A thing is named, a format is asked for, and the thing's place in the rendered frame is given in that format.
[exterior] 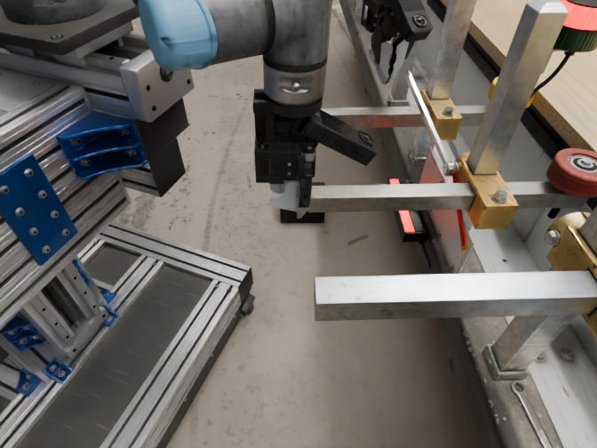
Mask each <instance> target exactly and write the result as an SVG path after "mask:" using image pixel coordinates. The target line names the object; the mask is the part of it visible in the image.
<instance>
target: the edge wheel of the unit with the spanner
mask: <svg viewBox="0 0 597 448"><path fill-rule="evenodd" d="M546 176H547V179H549V181H550V182H551V183H552V184H553V185H554V186H555V187H556V188H558V189H559V190H561V191H563V192H565V193H567V194H570V195H573V196H579V197H595V196H597V153H594V152H592V151H589V150H586V149H581V148H566V149H563V150H561V151H559V152H558V153H557V154H556V155H555V157H554V159H553V161H552V162H551V164H550V165H549V167H548V169H547V172H546ZM560 210H561V208H552V209H551V210H550V212H549V213H548V214H547V216H548V217H549V218H550V219H554V218H555V217H556V216H557V214H558V213H559V211H560Z"/></svg>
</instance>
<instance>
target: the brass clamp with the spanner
mask: <svg viewBox="0 0 597 448"><path fill-rule="evenodd" d="M469 154H470V152H467V153H464V154H462V155H461V156H459V157H458V158H457V159H456V160H455V161H456V162H457V163H458V174H457V180H458V183H469V185H470V187H471V189H472V191H473V192H474V200H473V201H472V203H471V206H470V208H469V209H466V212H467V214H468V216H469V218H470V220H471V222H472V223H473V226H474V229H502V228H507V227H508V225H509V223H510V221H511V219H512V218H513V216H514V214H515V212H516V211H517V209H518V207H519V205H518V203H517V202H516V200H515V198H514V197H513V194H512V193H511V191H510V190H509V188H508V186H507V185H506V184H505V182H504V180H503V179H502V177H501V175H500V174H499V172H498V171H497V172H496V174H473V172H472V170H471V168H470V166H469V165H468V163H467V158H468V157H469ZM455 161H454V162H455ZM498 189H501V190H504V191H505V192H506V193H507V194H508V195H507V197H506V199H507V200H506V202H505V203H504V204H498V203H496V202H494V201H493V200H492V199H491V196H492V195H493V194H495V192H496V191H497V190H498Z"/></svg>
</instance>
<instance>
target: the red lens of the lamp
mask: <svg viewBox="0 0 597 448"><path fill-rule="evenodd" d="M560 2H562V4H563V5H564V6H565V8H566V9H567V11H568V12H569V14H568V16H567V18H566V20H565V22H564V24H563V25H564V26H567V27H570V28H577V29H583V30H597V8H589V7H584V6H579V5H576V4H572V3H569V2H568V1H566V0H560Z"/></svg>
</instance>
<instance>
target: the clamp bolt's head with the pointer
mask: <svg viewBox="0 0 597 448"><path fill-rule="evenodd" d="M453 163H454V165H455V171H454V174H453V175H452V179H453V183H458V180H457V174H458V163H457V162H456V161H455V162H453ZM442 169H443V173H444V174H447V172H448V165H447V164H444V165H443V168H442ZM457 212H458V225H459V231H460V238H461V241H462V245H463V246H465V232H464V226H463V219H462V212H461V210H457Z"/></svg>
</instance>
